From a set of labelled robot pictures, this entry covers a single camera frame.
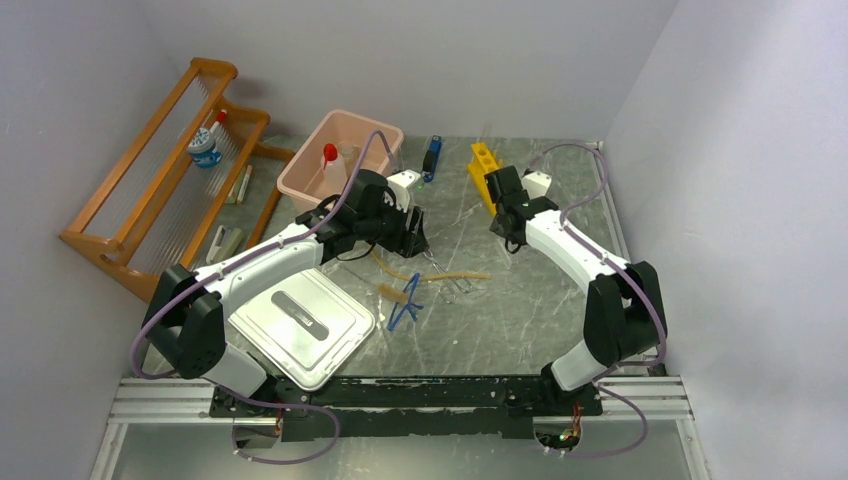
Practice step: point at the white bin lid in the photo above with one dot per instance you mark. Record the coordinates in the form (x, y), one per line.
(306, 325)

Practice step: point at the red cap wash bottle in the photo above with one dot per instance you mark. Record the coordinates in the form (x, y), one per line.
(334, 173)

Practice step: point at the test tube brush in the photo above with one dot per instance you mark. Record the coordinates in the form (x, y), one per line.
(391, 293)

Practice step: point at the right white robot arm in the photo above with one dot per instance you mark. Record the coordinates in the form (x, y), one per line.
(623, 314)

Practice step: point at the white marker pen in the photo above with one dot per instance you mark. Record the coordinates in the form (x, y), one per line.
(243, 186)

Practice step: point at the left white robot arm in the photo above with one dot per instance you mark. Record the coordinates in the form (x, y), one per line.
(185, 321)

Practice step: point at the red capped marker pen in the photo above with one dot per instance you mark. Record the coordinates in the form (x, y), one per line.
(220, 118)

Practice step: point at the blue stapler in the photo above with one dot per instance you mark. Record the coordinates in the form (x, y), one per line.
(431, 158)

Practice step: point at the wooden drying rack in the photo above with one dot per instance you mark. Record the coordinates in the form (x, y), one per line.
(155, 208)

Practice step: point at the aluminium frame rail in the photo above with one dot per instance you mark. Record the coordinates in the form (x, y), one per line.
(178, 402)

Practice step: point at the black mounting rail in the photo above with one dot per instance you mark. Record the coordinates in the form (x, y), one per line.
(350, 406)

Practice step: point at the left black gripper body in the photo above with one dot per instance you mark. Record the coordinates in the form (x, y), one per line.
(391, 228)

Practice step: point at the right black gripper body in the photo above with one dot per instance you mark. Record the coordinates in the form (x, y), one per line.
(497, 227)

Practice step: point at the yellow test tube rack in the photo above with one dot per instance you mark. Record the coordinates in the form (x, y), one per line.
(483, 162)

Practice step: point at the blue white round container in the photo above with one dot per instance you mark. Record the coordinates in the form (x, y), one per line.
(203, 150)

